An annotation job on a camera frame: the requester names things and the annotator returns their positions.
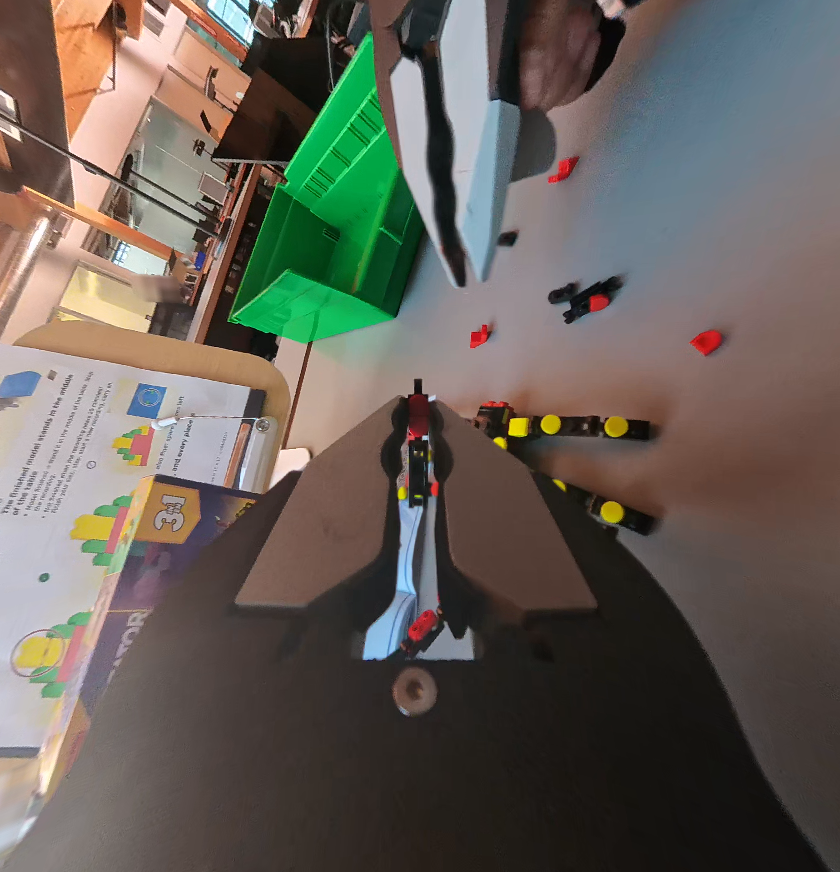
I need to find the small red black lego assembly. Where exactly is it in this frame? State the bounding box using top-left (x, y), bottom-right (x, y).
top-left (402, 378), bottom-right (439, 510)

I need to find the black red lego leg piece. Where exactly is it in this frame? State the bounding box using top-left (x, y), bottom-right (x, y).
top-left (548, 274), bottom-right (626, 326)

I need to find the black yellow lego spider model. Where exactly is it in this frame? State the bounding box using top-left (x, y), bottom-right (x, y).
top-left (405, 401), bottom-right (659, 656)

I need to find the lego set box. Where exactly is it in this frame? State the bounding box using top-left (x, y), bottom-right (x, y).
top-left (41, 475), bottom-right (264, 805)

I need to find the black flat panel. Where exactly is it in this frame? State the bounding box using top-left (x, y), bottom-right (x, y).
top-left (212, 68), bottom-right (318, 166)

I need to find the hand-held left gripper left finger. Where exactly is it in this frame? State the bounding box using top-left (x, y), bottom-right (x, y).
top-left (234, 398), bottom-right (402, 631)

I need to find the open lego instruction booklet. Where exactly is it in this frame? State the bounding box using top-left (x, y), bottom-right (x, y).
top-left (362, 504), bottom-right (442, 660)

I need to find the wooden board with printed sheet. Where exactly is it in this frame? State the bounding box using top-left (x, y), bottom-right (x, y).
top-left (0, 322), bottom-right (293, 758)

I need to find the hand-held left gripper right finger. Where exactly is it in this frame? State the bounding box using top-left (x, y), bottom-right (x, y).
top-left (428, 398), bottom-right (601, 656)

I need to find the person's right hand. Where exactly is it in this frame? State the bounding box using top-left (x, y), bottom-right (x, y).
top-left (518, 0), bottom-right (605, 113)

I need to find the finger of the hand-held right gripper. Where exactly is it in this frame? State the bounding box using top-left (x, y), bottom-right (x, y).
top-left (437, 0), bottom-right (524, 285)
top-left (389, 59), bottom-right (470, 288)

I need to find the green storage bin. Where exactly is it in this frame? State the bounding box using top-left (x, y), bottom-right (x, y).
top-left (228, 30), bottom-right (427, 343)

